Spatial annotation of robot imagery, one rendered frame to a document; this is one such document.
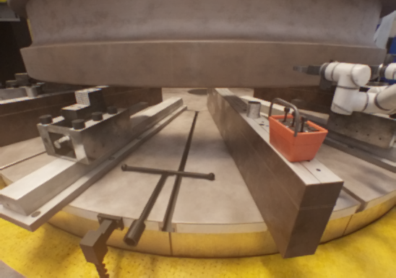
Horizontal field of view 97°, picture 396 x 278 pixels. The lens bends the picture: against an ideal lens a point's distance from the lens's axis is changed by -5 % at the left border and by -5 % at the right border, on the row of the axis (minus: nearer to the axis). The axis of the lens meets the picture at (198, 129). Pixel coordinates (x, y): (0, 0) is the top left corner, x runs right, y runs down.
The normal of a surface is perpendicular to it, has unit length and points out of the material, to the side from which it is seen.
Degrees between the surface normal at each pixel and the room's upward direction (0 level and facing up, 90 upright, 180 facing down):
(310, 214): 90
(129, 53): 90
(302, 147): 97
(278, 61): 90
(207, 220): 0
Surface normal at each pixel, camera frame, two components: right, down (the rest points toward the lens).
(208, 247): -0.01, 0.39
